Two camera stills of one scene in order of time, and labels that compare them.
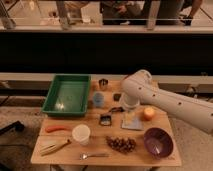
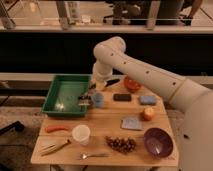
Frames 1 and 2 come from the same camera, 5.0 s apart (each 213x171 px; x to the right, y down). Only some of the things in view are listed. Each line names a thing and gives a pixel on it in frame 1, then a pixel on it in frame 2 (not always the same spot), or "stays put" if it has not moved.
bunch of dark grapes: x=123 y=145 stays put
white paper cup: x=81 y=133 stays put
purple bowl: x=158 y=142 stays put
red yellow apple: x=148 y=113 stays put
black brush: x=105 y=118 -> x=85 y=98
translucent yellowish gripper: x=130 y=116 -> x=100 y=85
